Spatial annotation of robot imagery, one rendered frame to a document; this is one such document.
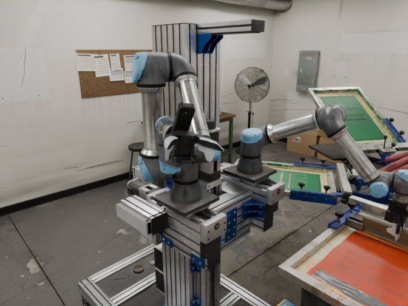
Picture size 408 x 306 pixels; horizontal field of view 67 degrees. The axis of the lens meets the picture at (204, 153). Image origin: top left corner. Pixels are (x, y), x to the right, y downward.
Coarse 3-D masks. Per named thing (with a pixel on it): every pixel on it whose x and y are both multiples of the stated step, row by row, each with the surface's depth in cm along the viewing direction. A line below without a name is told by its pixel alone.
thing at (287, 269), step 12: (360, 216) 184; (372, 216) 182; (312, 240) 158; (324, 240) 160; (300, 252) 149; (312, 252) 153; (288, 264) 141; (300, 264) 146; (288, 276) 136; (300, 276) 133; (312, 288) 128; (324, 288) 126; (324, 300) 125; (336, 300) 121; (348, 300) 120
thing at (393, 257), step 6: (396, 246) 159; (396, 252) 155; (402, 252) 155; (390, 258) 150; (396, 258) 150; (402, 258) 150; (396, 264) 146; (402, 264) 146; (360, 288) 131; (372, 294) 128; (354, 300) 125
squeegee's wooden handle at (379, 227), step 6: (366, 216) 168; (366, 222) 167; (372, 222) 164; (378, 222) 162; (384, 222) 162; (366, 228) 167; (372, 228) 165; (378, 228) 163; (384, 228) 160; (384, 234) 161; (390, 234) 159; (402, 234) 154; (402, 240) 155
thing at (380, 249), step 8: (360, 232) 172; (344, 240) 164; (352, 240) 164; (360, 240) 164; (368, 240) 164; (376, 240) 164; (336, 248) 158; (344, 248) 158; (360, 248) 158; (368, 248) 158; (376, 248) 158; (384, 248) 158; (392, 248) 158; (328, 256) 152; (336, 256) 152; (376, 256) 152; (384, 256) 152; (320, 264) 146; (328, 264) 146; (312, 272) 141; (328, 272) 141; (320, 280) 136; (344, 280) 136
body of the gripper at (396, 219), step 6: (390, 198) 157; (390, 204) 157; (396, 204) 152; (402, 204) 150; (390, 210) 156; (396, 210) 154; (390, 216) 155; (396, 216) 153; (402, 216) 151; (390, 222) 156; (396, 222) 154; (402, 222) 151
